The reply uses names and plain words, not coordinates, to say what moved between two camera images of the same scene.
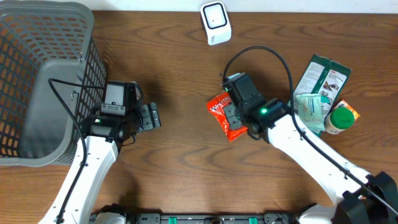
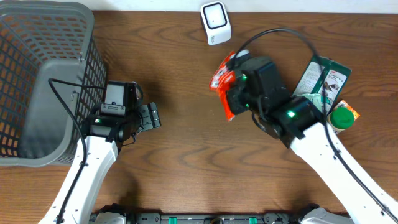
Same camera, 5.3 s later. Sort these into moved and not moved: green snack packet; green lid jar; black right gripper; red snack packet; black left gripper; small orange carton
Moved: red snack packet; black right gripper
Not moved: black left gripper; small orange carton; green snack packet; green lid jar
